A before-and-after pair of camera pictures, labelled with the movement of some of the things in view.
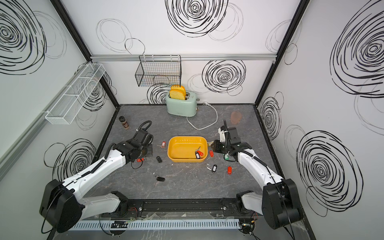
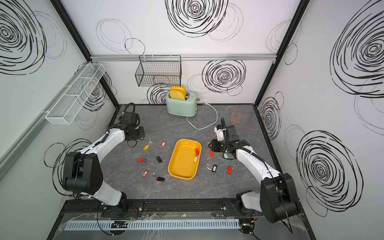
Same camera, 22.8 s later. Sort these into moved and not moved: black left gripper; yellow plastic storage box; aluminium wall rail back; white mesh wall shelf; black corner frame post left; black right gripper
Moved: black left gripper; yellow plastic storage box
Not moved: black corner frame post left; aluminium wall rail back; black right gripper; white mesh wall shelf
